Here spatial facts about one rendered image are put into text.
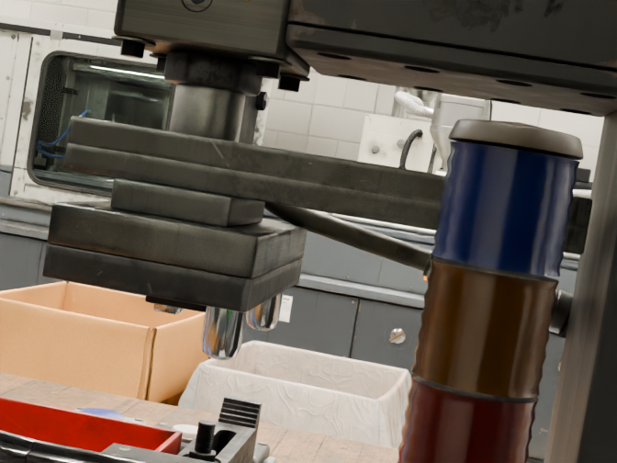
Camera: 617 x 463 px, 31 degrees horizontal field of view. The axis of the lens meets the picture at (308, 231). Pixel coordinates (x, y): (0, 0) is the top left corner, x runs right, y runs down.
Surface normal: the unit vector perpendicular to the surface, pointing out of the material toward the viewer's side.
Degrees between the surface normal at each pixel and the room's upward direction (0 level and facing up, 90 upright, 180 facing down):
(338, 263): 90
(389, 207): 90
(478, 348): 76
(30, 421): 90
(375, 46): 90
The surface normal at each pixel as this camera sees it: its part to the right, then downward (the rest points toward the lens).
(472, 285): -0.38, -0.26
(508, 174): -0.22, 0.26
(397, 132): -0.18, 0.02
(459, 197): -0.76, -0.34
